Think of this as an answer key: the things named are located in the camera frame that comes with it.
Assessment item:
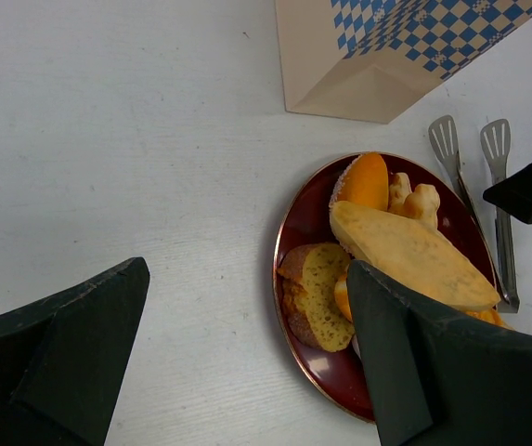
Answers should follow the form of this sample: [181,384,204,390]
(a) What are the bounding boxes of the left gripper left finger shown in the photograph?
[0,257,149,445]

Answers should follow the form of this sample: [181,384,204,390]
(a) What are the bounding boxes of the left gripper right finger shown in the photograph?
[347,261,532,445]

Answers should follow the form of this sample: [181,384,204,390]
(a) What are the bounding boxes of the beige ridged long bread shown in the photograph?
[388,172,440,230]

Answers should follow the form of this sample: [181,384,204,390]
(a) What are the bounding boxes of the metal serving tongs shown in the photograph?
[427,114,522,315]

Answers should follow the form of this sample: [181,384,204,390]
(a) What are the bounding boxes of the pale triangular bread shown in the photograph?
[330,201,500,312]

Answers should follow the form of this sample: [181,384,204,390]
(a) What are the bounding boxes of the brown sliced bread piece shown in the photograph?
[278,243,355,353]

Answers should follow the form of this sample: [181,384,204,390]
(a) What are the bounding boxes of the blue checkered paper bag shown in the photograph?
[276,0,532,124]

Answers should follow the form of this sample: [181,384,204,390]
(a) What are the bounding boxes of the orange oval bun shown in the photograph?
[330,152,389,211]

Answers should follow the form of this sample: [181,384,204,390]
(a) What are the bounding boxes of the dark red round plate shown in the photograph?
[272,153,498,423]

